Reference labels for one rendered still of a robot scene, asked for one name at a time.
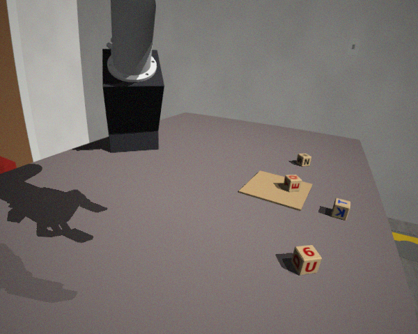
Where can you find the tan flat mat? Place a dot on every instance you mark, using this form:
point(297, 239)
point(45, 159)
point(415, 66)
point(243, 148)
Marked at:
point(270, 187)

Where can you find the wooden letter block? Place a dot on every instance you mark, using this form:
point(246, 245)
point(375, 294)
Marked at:
point(303, 159)
point(340, 209)
point(292, 183)
point(306, 259)

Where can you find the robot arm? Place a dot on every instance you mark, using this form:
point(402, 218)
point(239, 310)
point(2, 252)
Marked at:
point(132, 26)

